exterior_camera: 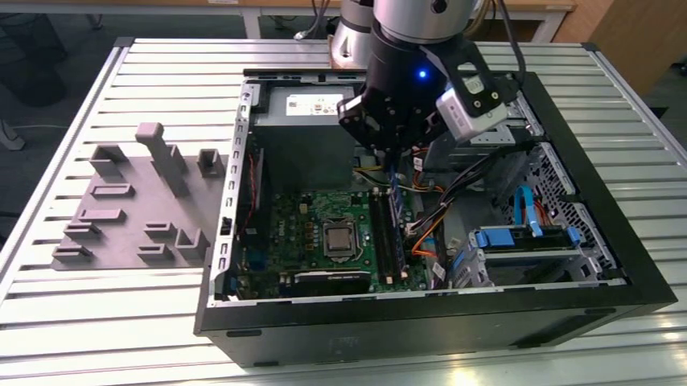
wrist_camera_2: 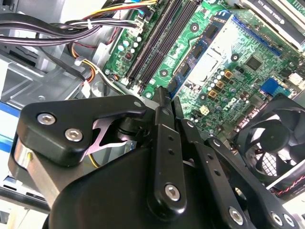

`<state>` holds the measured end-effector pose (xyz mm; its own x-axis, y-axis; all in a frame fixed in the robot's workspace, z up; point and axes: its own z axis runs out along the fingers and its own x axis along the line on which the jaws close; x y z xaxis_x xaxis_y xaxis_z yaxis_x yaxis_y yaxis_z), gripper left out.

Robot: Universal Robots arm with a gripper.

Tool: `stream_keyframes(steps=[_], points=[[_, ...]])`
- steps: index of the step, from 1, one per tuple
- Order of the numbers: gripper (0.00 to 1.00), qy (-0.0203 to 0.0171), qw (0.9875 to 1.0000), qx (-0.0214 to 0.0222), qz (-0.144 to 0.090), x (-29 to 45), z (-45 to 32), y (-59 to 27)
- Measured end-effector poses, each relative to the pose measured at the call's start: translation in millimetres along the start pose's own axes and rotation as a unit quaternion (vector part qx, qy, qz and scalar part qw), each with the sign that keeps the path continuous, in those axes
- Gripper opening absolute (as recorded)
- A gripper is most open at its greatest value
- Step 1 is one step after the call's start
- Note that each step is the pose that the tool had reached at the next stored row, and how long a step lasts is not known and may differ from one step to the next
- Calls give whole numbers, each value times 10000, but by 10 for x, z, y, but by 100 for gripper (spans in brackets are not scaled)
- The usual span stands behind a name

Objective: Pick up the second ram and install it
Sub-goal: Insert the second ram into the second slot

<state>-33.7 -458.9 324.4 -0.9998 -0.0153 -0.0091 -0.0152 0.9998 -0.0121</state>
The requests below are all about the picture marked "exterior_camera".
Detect gray parts rack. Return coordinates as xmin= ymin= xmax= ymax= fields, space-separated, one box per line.
xmin=52 ymin=121 xmax=229 ymax=271

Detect blue flat data cable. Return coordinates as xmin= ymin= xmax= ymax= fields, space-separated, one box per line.
xmin=514 ymin=185 xmax=543 ymax=236

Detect black open PC case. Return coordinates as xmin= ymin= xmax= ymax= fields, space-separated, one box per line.
xmin=192 ymin=67 xmax=679 ymax=368

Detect CPU socket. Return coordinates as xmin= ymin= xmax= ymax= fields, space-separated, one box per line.
xmin=320 ymin=216 xmax=362 ymax=265

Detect orange cable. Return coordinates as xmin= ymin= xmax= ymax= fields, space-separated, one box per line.
xmin=411 ymin=227 xmax=447 ymax=258

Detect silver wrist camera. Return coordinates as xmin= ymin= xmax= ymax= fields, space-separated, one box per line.
xmin=435 ymin=74 xmax=508 ymax=142

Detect black RAM slot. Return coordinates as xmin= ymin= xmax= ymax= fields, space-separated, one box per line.
xmin=368 ymin=189 xmax=391 ymax=282

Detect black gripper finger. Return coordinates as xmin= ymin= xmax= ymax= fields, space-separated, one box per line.
xmin=395 ymin=110 xmax=447 ymax=162
xmin=336 ymin=95 xmax=398 ymax=166

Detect black graphics card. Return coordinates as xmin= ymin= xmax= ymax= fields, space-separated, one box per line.
xmin=292 ymin=269 xmax=372 ymax=294

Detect black office chair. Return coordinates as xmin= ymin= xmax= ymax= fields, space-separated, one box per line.
xmin=0 ymin=11 xmax=69 ymax=108

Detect wooden cabinet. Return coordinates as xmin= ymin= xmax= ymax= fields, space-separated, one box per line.
xmin=555 ymin=0 xmax=687 ymax=109

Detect blue disk carrier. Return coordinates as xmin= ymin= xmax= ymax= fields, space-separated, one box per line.
xmin=475 ymin=225 xmax=580 ymax=248

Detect green motherboard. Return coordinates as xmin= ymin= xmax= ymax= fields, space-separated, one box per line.
xmin=235 ymin=188 xmax=431 ymax=297

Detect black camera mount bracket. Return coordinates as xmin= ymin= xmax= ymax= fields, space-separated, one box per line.
xmin=420 ymin=42 xmax=506 ymax=117

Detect RAM memory stick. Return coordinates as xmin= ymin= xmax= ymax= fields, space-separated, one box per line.
xmin=387 ymin=158 xmax=404 ymax=214

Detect white stand base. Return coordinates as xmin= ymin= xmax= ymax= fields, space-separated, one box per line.
xmin=0 ymin=119 xmax=27 ymax=152

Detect wooden desk white legs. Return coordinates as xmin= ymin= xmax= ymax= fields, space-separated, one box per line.
xmin=203 ymin=0 xmax=579 ymax=43

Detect silver disk bay bracket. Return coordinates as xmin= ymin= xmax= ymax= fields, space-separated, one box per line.
xmin=466 ymin=240 xmax=627 ymax=289

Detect black cable bundle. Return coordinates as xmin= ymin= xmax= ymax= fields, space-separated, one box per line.
xmin=412 ymin=142 xmax=538 ymax=234

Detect silver drive cage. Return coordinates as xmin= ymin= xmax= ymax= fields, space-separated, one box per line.
xmin=428 ymin=78 xmax=543 ymax=172

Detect yellow wire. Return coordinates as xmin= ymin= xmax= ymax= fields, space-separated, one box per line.
xmin=354 ymin=158 xmax=391 ymax=175

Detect black camera cable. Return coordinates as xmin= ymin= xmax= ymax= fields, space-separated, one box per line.
xmin=498 ymin=0 xmax=531 ymax=81

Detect gray power supply unit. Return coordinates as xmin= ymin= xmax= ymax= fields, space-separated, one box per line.
xmin=251 ymin=85 xmax=360 ymax=194

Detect silver CPU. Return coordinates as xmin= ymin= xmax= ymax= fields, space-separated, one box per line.
xmin=323 ymin=227 xmax=359 ymax=253

